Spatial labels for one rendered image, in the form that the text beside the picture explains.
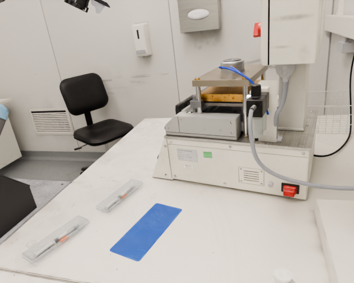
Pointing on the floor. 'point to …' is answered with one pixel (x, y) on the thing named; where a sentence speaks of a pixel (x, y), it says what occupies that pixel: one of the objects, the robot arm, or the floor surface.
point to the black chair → (101, 130)
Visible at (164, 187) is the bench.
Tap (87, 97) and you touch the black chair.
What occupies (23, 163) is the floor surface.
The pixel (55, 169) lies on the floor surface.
